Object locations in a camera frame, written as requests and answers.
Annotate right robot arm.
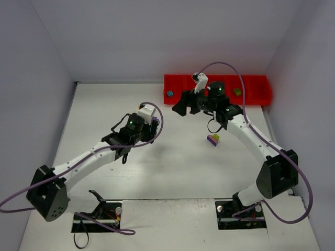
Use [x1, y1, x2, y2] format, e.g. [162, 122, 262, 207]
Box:
[172, 81, 298, 207]

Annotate lime green small lego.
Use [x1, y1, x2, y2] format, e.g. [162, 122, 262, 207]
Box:
[233, 88, 242, 97]

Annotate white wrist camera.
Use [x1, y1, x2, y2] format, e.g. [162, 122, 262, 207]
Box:
[192, 73, 208, 94]
[137, 104, 156, 125]

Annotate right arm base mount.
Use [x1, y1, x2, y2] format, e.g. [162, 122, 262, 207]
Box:
[215, 200, 267, 230]

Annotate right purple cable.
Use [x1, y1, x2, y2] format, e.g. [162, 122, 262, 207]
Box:
[198, 62, 314, 223]

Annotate red divided sorting bin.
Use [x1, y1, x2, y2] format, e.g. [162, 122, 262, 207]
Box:
[163, 74, 273, 106]

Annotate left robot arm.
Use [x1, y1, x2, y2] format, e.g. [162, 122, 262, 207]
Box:
[26, 113, 163, 222]

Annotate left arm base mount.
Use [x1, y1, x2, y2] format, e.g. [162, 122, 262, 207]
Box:
[71, 190, 122, 233]

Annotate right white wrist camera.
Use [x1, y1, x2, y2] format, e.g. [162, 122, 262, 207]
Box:
[192, 73, 208, 94]

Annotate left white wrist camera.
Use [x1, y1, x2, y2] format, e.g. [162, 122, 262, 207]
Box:
[137, 104, 156, 125]

